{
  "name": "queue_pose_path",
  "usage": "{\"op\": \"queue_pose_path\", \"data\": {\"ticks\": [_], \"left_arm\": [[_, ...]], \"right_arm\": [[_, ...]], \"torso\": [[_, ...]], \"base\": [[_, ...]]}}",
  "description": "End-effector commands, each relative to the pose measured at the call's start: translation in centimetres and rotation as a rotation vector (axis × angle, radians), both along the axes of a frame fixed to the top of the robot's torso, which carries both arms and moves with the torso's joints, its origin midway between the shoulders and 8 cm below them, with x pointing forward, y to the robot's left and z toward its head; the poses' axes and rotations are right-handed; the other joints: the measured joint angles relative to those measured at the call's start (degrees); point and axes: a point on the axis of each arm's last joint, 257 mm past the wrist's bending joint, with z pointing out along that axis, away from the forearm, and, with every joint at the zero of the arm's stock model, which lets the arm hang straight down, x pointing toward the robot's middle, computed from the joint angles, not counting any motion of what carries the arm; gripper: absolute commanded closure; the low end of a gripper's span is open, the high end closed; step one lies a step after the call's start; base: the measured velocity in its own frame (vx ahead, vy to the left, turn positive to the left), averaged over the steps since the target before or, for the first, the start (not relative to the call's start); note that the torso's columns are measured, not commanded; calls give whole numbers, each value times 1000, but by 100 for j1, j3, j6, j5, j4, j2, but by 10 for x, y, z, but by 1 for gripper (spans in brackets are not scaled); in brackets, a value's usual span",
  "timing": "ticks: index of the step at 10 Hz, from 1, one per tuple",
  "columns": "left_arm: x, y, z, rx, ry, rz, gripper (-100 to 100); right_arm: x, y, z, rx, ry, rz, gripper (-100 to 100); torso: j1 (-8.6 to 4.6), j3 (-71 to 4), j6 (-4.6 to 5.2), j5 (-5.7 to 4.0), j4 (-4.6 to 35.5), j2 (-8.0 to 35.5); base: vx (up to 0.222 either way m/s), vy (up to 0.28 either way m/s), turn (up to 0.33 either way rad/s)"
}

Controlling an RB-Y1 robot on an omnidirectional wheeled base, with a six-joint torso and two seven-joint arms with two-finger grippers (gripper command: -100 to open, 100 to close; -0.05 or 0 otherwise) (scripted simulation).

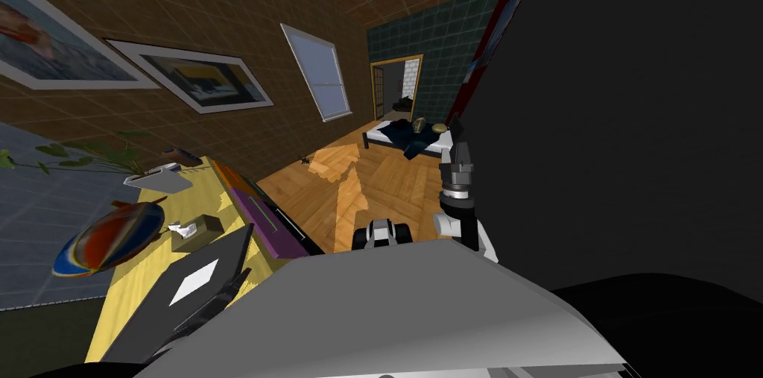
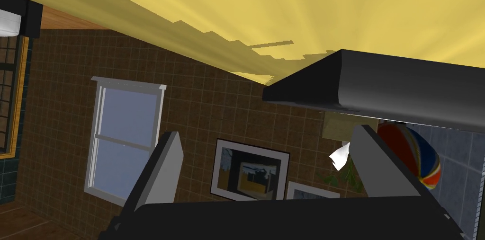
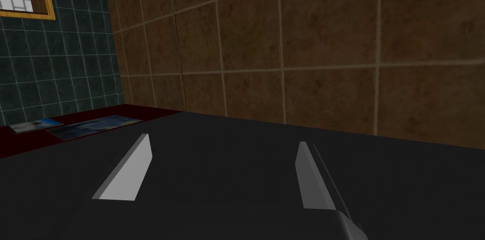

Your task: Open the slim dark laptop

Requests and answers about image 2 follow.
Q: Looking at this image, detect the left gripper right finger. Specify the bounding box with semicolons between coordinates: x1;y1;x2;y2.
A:
349;124;442;207

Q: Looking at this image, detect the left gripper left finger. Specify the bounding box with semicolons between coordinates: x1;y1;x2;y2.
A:
122;131;184;219

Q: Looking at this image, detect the green plant with white pot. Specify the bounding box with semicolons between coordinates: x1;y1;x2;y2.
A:
317;142;365;194

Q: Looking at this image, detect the red blue striped ball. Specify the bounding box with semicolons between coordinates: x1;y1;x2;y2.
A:
377;122;442;191

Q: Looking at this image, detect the white framed window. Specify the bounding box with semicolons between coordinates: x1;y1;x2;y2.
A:
83;76;167;207

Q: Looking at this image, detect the small white framed picture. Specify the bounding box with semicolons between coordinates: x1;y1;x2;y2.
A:
286;181;341;200

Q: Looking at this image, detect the white framed dark picture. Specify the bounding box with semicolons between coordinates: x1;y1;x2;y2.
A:
210;138;290;201

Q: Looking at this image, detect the black range hood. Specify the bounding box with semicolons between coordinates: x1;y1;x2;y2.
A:
262;49;485;134

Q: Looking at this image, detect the wooden framed window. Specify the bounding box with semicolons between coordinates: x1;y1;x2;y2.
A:
0;35;30;160

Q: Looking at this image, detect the black and white box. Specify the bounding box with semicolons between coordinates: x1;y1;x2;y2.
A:
0;0;44;39

